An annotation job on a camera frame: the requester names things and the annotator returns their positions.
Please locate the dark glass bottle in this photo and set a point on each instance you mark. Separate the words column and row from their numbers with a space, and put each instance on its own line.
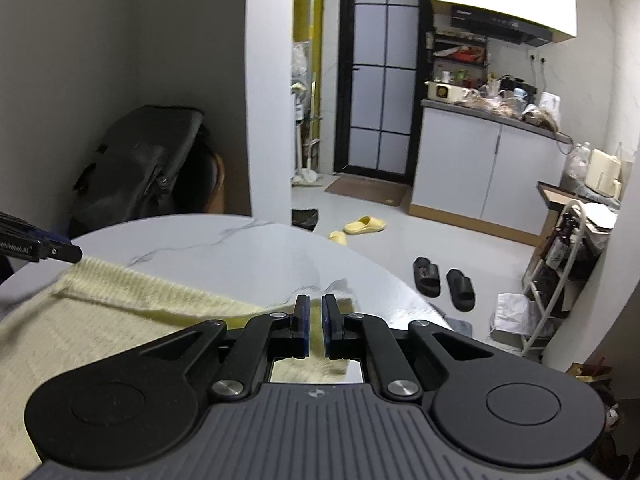
column 559, row 245

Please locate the white trolley rack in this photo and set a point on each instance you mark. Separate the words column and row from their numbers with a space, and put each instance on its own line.
column 575, row 220

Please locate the dark crumpled cloth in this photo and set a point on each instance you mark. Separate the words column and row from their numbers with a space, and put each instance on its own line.
column 305, row 219

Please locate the cream countertop appliance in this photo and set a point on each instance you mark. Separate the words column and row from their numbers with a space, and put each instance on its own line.
column 445, row 91

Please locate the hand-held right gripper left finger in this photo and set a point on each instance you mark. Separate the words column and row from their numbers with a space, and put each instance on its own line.
column 301, row 327

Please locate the white plastic bag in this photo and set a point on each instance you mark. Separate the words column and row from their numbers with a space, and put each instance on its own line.
column 515, row 315

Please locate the white mop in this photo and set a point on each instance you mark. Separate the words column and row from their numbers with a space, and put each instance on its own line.
column 306, row 160

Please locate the black framed glass door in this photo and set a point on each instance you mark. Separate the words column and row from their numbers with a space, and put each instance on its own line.
column 370, row 35

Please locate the yellow slipper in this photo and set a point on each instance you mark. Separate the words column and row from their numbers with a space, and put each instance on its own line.
column 338, row 237
column 364, row 226

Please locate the black slipper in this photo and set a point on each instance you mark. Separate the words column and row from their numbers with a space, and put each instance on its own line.
column 461, row 290
column 426, row 275

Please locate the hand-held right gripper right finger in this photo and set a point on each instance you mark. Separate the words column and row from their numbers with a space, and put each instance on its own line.
column 330, row 327

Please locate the black spice rack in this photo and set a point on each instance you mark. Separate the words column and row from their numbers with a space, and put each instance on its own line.
column 460, row 52

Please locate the yellow pipe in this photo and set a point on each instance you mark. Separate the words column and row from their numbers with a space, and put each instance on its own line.
column 317, row 20

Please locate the black-edged wooden table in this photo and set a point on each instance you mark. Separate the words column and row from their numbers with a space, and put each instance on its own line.
column 555, row 191

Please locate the cream yellow towel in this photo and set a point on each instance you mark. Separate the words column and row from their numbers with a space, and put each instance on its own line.
column 100, row 320

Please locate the clear plastic bottles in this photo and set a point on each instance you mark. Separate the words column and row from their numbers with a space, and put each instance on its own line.
column 579, row 160

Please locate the dark chair with brown edge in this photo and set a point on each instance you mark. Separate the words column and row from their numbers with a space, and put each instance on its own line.
column 212, row 180

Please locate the black bag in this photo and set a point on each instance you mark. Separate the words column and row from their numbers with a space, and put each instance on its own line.
column 140, row 160

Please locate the black range hood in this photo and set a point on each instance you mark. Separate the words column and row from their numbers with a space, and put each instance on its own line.
column 500, row 22

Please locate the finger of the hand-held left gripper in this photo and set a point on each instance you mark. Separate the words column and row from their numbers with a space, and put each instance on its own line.
column 62, row 252

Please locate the white base cabinet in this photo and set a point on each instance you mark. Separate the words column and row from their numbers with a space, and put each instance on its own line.
column 460, row 160

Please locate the white paper stack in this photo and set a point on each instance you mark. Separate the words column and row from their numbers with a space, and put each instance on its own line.
column 600, row 217

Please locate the pile of plastic bags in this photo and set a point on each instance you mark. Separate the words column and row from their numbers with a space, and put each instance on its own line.
column 500, row 105

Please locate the blue-grey cloth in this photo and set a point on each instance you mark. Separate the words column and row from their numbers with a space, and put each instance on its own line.
column 457, row 324

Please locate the brown doormat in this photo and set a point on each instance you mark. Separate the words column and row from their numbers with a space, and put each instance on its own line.
column 367, row 191

